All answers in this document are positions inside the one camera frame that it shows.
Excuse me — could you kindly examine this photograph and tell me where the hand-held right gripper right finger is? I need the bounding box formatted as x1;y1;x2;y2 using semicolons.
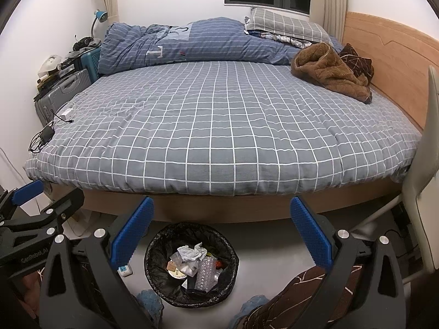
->
290;196;405;329

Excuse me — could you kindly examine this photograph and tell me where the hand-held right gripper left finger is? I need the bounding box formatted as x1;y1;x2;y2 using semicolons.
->
39;196;155;329

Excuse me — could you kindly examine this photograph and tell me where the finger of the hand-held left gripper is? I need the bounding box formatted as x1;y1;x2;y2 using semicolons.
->
0;179;45;220
0;188;86;231

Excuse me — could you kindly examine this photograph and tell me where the black waste bin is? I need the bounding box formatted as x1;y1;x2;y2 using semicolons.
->
144;222;240;308

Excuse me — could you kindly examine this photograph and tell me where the white tissue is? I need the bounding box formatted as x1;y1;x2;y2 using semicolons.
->
176;243;207;263

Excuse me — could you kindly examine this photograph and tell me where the blue fuzzy slipper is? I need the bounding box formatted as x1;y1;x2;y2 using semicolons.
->
135;290;164;321
230;295;271;329

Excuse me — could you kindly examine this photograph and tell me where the person's leg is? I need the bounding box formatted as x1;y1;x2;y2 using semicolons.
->
240;265;364;329

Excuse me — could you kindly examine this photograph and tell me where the grey suitcase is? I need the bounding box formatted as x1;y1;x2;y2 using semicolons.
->
34;69;93;126

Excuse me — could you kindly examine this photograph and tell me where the white chair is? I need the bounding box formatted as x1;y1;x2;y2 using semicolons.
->
357;65;439;283

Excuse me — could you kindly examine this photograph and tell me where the stack of dark boxes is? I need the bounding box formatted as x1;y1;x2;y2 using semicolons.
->
36;56;86;94

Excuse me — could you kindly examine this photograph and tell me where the white plastic object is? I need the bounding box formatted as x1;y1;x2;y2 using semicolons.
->
38;54;62;78

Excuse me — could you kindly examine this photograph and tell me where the bed with grey checked sheet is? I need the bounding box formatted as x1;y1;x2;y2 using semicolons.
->
26;60;424;223

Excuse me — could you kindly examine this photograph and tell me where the teal suitcase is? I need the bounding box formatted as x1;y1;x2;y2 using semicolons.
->
80;49;102;79

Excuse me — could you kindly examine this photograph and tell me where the black headset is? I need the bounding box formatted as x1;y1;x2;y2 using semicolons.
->
73;35;102;53

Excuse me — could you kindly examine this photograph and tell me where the brown fleece garment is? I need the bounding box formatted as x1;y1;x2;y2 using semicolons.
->
291;42;375;104

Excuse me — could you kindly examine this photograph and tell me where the blue desk lamp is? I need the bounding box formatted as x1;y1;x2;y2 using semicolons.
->
91;10;108;40

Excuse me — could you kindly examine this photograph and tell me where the dark patterned cloth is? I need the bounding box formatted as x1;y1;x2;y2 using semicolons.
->
245;29;314;49

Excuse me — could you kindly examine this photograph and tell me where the wooden headboard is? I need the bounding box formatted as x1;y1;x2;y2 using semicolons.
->
341;11;439;134

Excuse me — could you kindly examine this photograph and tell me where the blue striped duvet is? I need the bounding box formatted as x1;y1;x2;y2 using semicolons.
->
98;17;302;76

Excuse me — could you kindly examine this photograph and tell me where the grey checked pillow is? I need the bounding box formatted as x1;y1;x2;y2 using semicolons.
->
244;7;331;43

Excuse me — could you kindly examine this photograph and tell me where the black power adapter with cable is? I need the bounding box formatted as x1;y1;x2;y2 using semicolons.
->
29;120;55;153

